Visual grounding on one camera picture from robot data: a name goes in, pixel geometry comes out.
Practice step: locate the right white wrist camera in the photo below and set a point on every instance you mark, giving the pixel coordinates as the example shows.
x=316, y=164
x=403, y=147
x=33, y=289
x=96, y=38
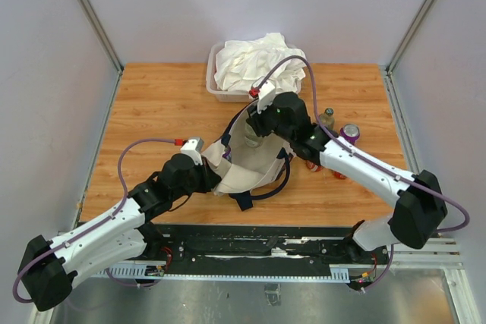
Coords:
x=264, y=95

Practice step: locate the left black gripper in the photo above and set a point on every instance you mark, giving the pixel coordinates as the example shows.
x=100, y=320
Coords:
x=209, y=179

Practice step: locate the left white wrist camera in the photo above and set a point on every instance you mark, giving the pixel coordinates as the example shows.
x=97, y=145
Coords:
x=191, y=147

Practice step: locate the clear plastic bin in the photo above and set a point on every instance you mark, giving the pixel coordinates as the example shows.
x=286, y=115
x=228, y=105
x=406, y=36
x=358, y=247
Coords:
x=234, y=67

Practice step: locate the purple soda can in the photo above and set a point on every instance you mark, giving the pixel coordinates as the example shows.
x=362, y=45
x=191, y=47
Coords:
x=350, y=132
x=227, y=154

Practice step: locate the white crumpled cloth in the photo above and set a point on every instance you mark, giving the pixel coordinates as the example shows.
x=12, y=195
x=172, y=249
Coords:
x=288, y=76

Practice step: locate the beige canvas tote bag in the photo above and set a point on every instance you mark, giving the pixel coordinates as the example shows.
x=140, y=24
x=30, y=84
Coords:
x=253, y=174

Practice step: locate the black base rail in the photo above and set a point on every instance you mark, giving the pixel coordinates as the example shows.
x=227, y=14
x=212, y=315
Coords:
x=243, y=253

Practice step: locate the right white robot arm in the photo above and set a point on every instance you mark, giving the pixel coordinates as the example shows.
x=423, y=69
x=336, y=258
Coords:
x=418, y=207

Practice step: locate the red soda can back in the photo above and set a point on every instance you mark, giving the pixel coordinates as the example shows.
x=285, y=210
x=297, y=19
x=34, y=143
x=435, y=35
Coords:
x=339, y=175

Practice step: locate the right aluminium frame post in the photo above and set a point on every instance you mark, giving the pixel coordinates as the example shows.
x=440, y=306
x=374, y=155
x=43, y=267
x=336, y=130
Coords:
x=419, y=18

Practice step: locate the red soda can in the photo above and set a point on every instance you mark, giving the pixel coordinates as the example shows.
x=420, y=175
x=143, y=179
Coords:
x=313, y=167
x=339, y=175

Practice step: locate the clear glass bottle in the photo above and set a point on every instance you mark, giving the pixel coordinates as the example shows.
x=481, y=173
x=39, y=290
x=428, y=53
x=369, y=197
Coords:
x=327, y=118
x=252, y=140

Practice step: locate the left aluminium frame post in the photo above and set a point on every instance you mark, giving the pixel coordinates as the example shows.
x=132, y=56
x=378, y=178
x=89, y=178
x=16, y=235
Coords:
x=101, y=34

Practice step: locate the red soda can front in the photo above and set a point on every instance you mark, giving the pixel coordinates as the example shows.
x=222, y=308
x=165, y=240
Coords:
x=313, y=167

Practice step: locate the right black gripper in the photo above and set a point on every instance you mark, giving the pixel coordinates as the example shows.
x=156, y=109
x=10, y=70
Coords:
x=256, y=119

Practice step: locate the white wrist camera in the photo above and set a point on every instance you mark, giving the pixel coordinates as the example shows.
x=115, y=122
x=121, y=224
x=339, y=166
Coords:
x=264, y=95
x=191, y=147

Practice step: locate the aluminium frame post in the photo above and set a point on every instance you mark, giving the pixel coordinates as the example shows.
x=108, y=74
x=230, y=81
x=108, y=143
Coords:
x=419, y=18
x=101, y=34

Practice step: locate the right aluminium floor rail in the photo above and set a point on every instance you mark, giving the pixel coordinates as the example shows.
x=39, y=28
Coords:
x=405, y=140

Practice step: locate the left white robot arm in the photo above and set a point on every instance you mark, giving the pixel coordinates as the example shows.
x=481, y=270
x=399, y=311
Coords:
x=51, y=269

